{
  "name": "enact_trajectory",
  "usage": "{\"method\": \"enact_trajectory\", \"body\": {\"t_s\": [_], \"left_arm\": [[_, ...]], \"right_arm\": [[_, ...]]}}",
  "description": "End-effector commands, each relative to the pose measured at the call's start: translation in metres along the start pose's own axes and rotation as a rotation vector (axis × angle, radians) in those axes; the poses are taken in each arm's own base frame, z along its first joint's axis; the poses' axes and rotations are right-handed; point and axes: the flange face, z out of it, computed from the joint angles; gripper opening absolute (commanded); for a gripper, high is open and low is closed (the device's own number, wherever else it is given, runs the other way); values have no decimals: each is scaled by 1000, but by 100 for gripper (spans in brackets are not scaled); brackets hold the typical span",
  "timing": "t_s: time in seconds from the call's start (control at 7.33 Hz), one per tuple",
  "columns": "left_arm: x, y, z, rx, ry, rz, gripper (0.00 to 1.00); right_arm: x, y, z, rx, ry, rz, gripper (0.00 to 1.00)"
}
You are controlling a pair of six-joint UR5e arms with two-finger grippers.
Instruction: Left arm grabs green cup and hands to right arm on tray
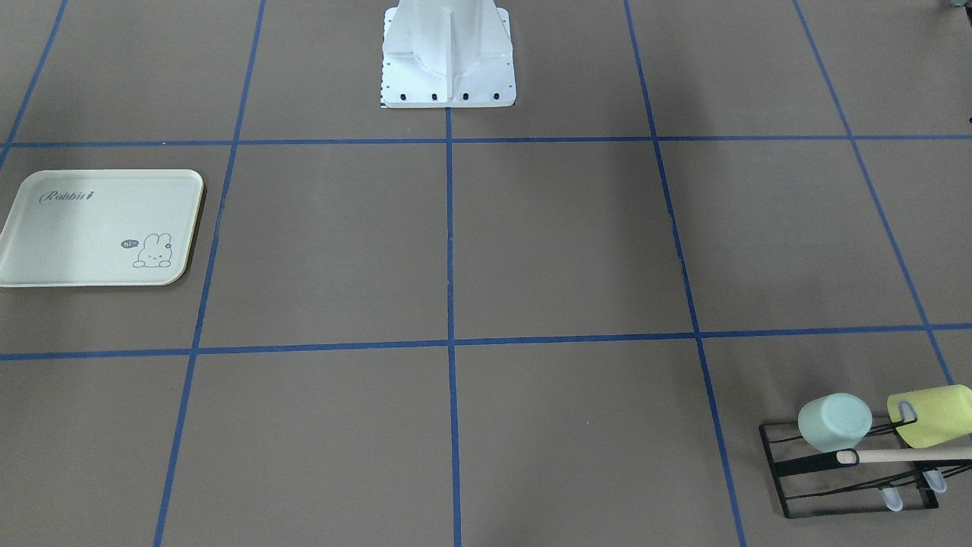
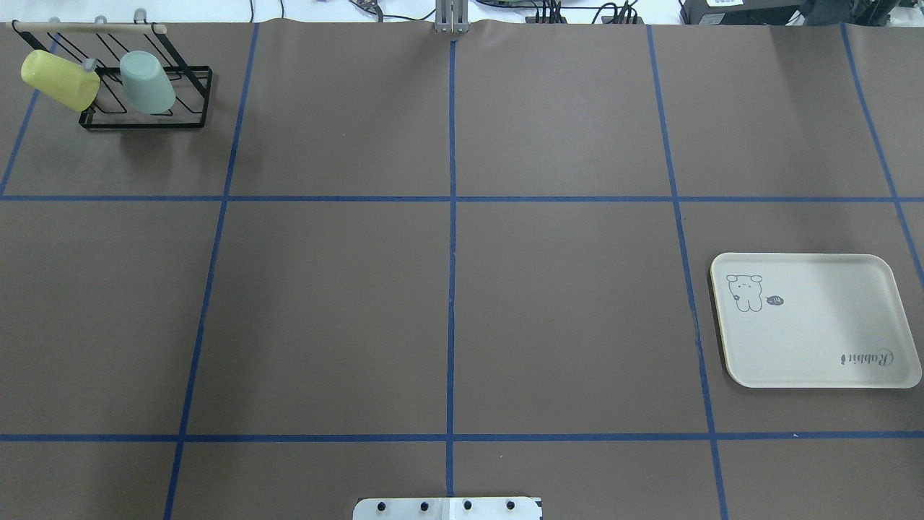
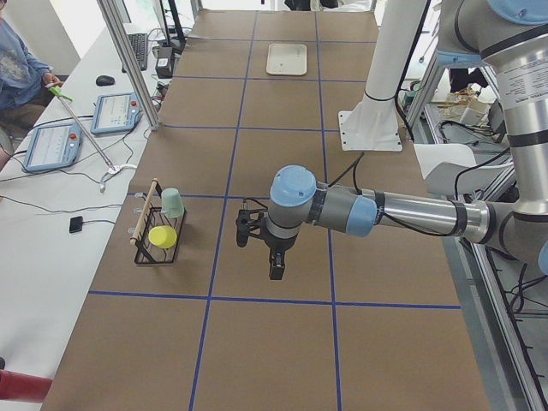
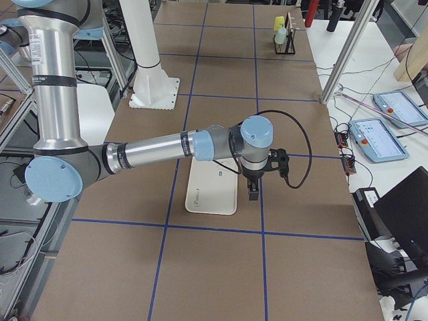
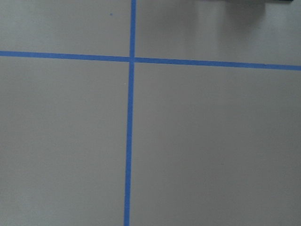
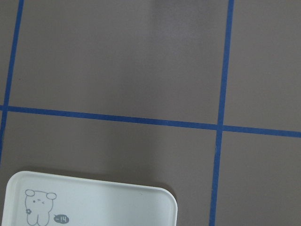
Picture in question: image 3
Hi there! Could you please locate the small black square device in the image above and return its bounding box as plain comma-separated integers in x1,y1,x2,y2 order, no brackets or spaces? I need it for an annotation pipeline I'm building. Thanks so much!
68,216,84,234

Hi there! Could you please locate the black wire cup rack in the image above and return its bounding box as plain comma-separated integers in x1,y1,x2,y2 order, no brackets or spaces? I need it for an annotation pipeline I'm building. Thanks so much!
129,178,186,265

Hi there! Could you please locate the black computer mouse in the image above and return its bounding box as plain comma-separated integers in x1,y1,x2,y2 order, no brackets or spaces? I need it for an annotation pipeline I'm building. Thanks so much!
95,75,116,86

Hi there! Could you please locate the yellow cup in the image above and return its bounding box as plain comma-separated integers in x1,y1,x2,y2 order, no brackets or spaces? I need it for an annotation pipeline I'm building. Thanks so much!
148,225,177,249

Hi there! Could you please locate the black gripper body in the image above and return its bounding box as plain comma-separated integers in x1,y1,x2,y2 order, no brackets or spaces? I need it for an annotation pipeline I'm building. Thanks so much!
261,230,296,262

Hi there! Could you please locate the red cylinder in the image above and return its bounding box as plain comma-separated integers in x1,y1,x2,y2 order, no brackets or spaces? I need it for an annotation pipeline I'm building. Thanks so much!
1,357,52,403

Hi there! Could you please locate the black keyboard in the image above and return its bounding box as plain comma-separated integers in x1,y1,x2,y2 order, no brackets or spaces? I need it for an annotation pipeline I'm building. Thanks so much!
127,33,148,71

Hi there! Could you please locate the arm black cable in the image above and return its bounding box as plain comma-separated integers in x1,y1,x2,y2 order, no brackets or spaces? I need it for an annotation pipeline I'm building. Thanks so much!
327,152,455,236

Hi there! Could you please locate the aluminium frame post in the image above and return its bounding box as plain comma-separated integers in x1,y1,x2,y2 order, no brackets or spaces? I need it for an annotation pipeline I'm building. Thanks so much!
97,0,160,130

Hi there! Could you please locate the beige tray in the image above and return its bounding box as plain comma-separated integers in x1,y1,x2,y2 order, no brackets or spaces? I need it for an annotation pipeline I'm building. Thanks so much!
265,43,307,76

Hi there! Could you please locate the white chair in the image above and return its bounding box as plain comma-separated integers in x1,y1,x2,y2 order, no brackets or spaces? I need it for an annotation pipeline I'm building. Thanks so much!
414,143,513,197

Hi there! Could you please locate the teach pendant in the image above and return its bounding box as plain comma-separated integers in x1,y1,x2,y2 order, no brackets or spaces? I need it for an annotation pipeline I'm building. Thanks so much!
91,92,142,135
21,122,82,173

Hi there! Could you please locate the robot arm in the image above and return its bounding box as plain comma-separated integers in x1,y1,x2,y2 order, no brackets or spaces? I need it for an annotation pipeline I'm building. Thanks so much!
260,1,547,280

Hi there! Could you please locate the green cup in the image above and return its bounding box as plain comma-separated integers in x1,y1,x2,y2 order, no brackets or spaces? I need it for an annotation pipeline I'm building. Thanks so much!
161,188,185,219

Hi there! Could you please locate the seated person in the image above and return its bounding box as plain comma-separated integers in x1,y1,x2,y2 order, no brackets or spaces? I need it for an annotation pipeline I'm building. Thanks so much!
0,8,63,172

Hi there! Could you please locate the far teach pendant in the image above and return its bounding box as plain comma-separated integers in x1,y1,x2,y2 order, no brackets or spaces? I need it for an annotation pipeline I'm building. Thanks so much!
91,92,142,135

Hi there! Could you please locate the near teach pendant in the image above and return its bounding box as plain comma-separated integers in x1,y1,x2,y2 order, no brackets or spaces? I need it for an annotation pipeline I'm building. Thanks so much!
21,122,82,173

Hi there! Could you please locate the black power adapter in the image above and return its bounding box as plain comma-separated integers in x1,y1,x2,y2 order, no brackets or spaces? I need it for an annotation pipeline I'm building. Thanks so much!
155,47,175,79

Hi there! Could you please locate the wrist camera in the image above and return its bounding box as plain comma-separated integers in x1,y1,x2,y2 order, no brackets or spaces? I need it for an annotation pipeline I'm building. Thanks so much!
235,198,267,247

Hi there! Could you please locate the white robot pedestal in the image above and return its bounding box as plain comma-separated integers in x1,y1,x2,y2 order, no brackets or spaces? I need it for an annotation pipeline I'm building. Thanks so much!
338,0,430,152

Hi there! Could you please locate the reacher grabber stick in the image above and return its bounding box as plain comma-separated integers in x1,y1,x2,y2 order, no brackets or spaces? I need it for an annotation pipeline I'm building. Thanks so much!
45,82,137,193

